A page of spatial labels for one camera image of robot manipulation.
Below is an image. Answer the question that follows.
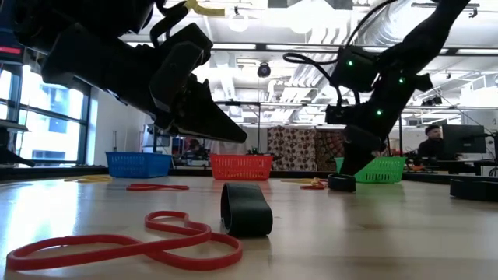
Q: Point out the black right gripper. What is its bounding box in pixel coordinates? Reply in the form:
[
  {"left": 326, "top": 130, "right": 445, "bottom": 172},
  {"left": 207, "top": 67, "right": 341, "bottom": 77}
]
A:
[{"left": 325, "top": 73, "right": 434, "bottom": 176}]

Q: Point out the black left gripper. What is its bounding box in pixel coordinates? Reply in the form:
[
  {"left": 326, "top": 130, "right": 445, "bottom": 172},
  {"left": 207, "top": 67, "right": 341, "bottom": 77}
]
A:
[{"left": 42, "top": 23, "right": 248, "bottom": 144}]

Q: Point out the black wide rubber band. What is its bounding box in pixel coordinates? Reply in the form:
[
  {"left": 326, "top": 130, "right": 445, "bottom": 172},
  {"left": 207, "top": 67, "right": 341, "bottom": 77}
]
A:
[
  {"left": 327, "top": 173, "right": 357, "bottom": 194},
  {"left": 219, "top": 181, "right": 274, "bottom": 238},
  {"left": 449, "top": 177, "right": 498, "bottom": 203}
]

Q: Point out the person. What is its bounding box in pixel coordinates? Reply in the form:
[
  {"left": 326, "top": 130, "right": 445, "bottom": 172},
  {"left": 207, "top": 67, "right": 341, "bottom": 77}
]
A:
[
  {"left": 186, "top": 138, "right": 205, "bottom": 156},
  {"left": 417, "top": 124, "right": 448, "bottom": 159}
]

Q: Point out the green plastic basket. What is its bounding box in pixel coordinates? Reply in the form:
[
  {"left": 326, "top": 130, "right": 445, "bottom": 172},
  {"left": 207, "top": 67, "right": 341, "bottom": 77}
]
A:
[{"left": 335, "top": 156, "right": 405, "bottom": 184}]

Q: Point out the dark patterned cloth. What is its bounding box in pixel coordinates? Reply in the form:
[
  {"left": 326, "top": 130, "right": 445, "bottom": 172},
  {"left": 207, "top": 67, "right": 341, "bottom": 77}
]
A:
[{"left": 315, "top": 128, "right": 347, "bottom": 172}]

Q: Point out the grey draped cloth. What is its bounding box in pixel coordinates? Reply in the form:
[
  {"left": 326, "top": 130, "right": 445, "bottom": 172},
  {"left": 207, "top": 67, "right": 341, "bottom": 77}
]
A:
[{"left": 209, "top": 138, "right": 250, "bottom": 156}]

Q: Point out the red plastic basket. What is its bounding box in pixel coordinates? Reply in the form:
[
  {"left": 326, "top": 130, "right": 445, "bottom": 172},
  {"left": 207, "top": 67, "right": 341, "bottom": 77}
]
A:
[{"left": 209, "top": 153, "right": 275, "bottom": 181}]

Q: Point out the brown dotted cloth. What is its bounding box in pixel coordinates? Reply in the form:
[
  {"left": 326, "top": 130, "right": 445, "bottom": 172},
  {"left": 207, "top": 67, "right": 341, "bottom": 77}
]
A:
[{"left": 267, "top": 125, "right": 317, "bottom": 172}]

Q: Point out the blue plastic basket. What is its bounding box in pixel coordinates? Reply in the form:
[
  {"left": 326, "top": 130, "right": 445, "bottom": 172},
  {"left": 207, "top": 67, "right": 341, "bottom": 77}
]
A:
[{"left": 105, "top": 151, "right": 174, "bottom": 179}]

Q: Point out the long ceiling light strip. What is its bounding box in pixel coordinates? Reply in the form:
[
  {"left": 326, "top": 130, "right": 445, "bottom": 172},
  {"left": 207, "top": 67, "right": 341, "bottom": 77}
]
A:
[{"left": 120, "top": 41, "right": 498, "bottom": 55}]

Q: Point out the black desktop monitor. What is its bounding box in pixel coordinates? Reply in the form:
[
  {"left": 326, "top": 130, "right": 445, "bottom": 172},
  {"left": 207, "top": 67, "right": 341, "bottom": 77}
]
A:
[{"left": 441, "top": 124, "right": 487, "bottom": 155}]

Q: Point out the yellow tape tag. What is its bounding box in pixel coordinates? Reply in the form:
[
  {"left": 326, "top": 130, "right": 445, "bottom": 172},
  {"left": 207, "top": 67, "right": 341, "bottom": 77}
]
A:
[{"left": 184, "top": 0, "right": 226, "bottom": 18}]

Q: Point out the black computer monitor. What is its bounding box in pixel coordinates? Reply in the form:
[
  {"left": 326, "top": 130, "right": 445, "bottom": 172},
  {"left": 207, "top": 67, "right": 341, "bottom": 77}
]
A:
[{"left": 0, "top": 0, "right": 24, "bottom": 65}]

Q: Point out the black metal table frame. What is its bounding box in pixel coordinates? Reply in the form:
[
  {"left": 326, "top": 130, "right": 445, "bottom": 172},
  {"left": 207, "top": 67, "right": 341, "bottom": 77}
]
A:
[{"left": 0, "top": 165, "right": 498, "bottom": 186}]

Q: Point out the black ceiling dome camera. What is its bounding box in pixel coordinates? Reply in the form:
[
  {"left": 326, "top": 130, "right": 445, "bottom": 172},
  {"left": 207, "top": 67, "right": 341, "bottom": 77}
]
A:
[{"left": 256, "top": 61, "right": 272, "bottom": 79}]

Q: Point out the white ring light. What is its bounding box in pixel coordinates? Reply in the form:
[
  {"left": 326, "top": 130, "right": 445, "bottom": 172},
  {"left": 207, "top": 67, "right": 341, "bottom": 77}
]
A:
[{"left": 227, "top": 11, "right": 251, "bottom": 33}]

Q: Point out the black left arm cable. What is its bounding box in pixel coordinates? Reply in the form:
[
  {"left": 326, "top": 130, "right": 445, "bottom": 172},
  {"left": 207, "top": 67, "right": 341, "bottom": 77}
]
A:
[{"left": 149, "top": 2, "right": 190, "bottom": 47}]

